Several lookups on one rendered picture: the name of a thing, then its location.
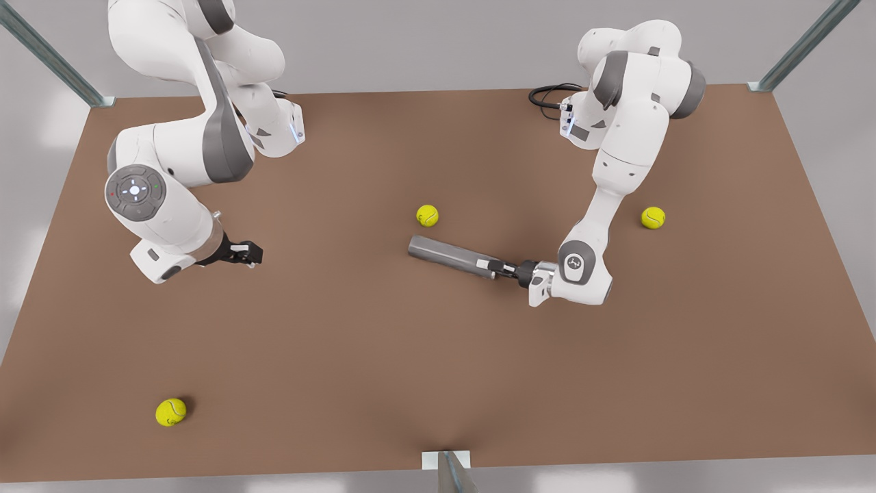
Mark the grey tennis ball tube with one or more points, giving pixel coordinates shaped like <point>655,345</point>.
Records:
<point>448,255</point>

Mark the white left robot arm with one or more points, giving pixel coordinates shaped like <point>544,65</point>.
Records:
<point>629,137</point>

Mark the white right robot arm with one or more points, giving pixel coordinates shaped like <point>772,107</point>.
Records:
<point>178,147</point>

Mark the yellow tennis ball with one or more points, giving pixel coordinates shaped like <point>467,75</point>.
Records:
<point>170,412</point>
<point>427,216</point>
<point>653,218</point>

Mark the silver frame post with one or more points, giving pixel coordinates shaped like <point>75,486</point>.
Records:
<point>448,469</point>
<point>801,48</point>
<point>51,55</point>

